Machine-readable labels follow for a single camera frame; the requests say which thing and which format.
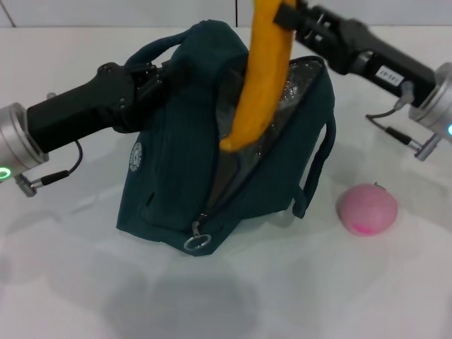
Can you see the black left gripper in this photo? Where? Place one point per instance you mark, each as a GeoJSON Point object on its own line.
{"type": "Point", "coordinates": [77, 109]}

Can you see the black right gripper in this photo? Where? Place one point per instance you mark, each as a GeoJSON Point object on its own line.
{"type": "Point", "coordinates": [370, 56]}

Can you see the yellow toy banana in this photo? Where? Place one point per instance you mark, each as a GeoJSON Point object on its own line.
{"type": "Point", "coordinates": [265, 77]}

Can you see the dark teal insulated lunch bag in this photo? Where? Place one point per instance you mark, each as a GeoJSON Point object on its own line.
{"type": "Point", "coordinates": [169, 169]}

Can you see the pink toy peach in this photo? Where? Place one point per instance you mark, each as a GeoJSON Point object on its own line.
{"type": "Point", "coordinates": [367, 208]}

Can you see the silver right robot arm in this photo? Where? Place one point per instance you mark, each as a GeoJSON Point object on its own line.
{"type": "Point", "coordinates": [436, 102]}

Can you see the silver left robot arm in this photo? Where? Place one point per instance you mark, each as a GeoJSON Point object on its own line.
{"type": "Point", "coordinates": [14, 141]}

